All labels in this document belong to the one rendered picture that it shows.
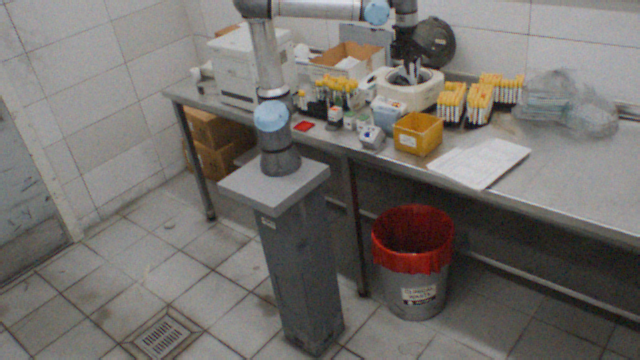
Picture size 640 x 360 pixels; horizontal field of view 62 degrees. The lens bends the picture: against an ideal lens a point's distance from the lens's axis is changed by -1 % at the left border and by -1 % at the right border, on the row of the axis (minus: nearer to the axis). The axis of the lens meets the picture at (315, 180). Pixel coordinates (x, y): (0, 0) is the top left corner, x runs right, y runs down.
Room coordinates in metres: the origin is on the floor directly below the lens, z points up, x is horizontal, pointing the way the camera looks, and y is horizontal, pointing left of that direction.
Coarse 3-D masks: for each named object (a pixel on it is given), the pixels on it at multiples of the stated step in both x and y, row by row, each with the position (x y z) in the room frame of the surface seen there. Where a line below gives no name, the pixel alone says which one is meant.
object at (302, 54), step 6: (294, 48) 2.68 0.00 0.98; (300, 48) 2.67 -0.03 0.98; (306, 48) 2.63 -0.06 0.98; (294, 54) 2.71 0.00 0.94; (300, 54) 2.66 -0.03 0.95; (306, 54) 2.62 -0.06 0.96; (312, 54) 2.66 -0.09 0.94; (300, 60) 2.61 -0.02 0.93; (306, 60) 2.60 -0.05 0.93; (300, 66) 2.58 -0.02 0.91; (306, 66) 2.56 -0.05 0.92; (300, 72) 2.59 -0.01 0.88; (306, 72) 2.56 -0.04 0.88
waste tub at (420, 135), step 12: (408, 120) 1.77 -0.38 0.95; (420, 120) 1.77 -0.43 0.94; (432, 120) 1.73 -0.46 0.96; (396, 132) 1.70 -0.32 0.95; (408, 132) 1.66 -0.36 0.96; (420, 132) 1.77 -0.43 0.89; (432, 132) 1.65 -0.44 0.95; (396, 144) 1.70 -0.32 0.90; (408, 144) 1.66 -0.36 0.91; (420, 144) 1.62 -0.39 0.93; (432, 144) 1.65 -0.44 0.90; (420, 156) 1.62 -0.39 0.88
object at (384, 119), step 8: (376, 112) 1.85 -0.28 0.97; (384, 112) 1.82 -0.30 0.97; (392, 112) 1.81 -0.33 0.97; (400, 112) 1.82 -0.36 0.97; (376, 120) 1.85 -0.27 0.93; (384, 120) 1.83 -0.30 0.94; (392, 120) 1.80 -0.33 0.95; (384, 128) 1.83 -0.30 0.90; (392, 128) 1.80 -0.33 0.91; (392, 136) 1.79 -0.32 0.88
